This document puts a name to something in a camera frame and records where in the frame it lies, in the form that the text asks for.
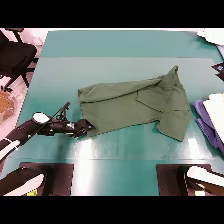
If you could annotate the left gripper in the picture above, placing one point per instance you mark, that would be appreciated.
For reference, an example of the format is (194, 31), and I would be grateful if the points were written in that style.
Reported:
(82, 127)

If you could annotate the green shirt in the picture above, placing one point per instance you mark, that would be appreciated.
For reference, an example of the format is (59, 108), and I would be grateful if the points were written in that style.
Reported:
(133, 105)

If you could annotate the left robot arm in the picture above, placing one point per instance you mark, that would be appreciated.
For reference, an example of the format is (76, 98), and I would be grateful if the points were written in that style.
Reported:
(23, 130)

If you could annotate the black office chair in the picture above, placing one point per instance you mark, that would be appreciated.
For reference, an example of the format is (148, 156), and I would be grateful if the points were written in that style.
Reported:
(15, 56)

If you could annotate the purple garment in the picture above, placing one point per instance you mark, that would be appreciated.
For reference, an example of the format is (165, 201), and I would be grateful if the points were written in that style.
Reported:
(206, 128)

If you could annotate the white garment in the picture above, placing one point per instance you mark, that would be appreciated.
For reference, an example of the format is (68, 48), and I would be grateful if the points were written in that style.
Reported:
(211, 35)
(216, 110)

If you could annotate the black garment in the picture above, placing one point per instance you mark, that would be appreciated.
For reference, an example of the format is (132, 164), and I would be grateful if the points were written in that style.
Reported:
(219, 70)

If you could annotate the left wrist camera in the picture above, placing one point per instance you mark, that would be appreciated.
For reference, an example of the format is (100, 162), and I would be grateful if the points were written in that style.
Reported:
(62, 111)

